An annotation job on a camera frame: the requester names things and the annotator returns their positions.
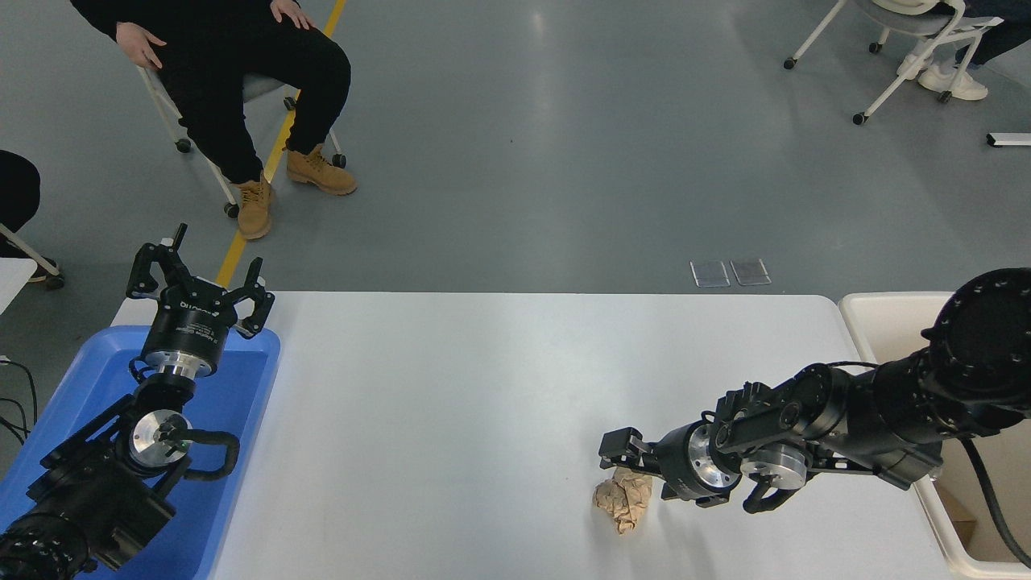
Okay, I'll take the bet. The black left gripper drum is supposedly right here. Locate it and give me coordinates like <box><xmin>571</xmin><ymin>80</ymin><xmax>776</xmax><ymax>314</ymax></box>
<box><xmin>143</xmin><ymin>280</ymin><xmax>240</xmax><ymax>367</ymax></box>

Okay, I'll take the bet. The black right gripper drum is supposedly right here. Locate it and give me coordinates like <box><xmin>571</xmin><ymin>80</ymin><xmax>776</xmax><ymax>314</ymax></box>
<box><xmin>656</xmin><ymin>424</ymin><xmax>708</xmax><ymax>500</ymax></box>

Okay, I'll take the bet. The tan paper ball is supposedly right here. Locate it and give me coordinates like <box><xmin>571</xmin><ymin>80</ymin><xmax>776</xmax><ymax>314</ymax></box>
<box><xmin>593</xmin><ymin>470</ymin><xmax>653</xmax><ymax>536</ymax></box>

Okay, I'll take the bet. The person's right hand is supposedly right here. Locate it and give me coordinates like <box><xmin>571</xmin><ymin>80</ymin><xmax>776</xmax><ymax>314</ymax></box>
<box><xmin>117</xmin><ymin>23</ymin><xmax>166</xmax><ymax>69</ymax></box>

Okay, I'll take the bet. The person's left hand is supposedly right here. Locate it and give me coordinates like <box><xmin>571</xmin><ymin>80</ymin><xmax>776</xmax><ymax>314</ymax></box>
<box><xmin>270</xmin><ymin>0</ymin><xmax>315</xmax><ymax>31</ymax></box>

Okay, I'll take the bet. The blue plastic tray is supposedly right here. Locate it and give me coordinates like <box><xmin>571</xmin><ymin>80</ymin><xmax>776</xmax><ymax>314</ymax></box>
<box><xmin>0</xmin><ymin>325</ymin><xmax>281</xmax><ymax>580</ymax></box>

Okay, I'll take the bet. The white wheeled chair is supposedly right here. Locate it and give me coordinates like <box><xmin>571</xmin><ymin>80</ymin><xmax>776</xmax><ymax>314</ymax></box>
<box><xmin>784</xmin><ymin>0</ymin><xmax>1004</xmax><ymax>126</ymax></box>
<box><xmin>0</xmin><ymin>224</ymin><xmax>67</xmax><ymax>291</ymax></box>
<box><xmin>137</xmin><ymin>64</ymin><xmax>348</xmax><ymax>219</ymax></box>

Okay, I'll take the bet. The small white table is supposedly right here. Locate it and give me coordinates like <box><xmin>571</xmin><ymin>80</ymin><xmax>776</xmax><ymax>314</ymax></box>
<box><xmin>0</xmin><ymin>258</ymin><xmax>39</xmax><ymax>317</ymax></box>

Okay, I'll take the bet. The seated person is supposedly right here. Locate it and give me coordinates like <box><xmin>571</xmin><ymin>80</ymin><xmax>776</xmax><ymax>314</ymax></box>
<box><xmin>68</xmin><ymin>0</ymin><xmax>358</xmax><ymax>241</ymax></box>

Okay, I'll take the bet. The large pale plastic bin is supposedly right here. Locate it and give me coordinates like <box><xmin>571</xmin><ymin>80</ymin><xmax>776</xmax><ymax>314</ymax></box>
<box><xmin>838</xmin><ymin>292</ymin><xmax>1031</xmax><ymax>579</ymax></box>

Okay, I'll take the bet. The black cable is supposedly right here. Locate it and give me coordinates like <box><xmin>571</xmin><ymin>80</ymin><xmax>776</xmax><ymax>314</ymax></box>
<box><xmin>0</xmin><ymin>399</ymin><xmax>30</xmax><ymax>445</ymax></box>
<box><xmin>0</xmin><ymin>357</ymin><xmax>39</xmax><ymax>429</ymax></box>

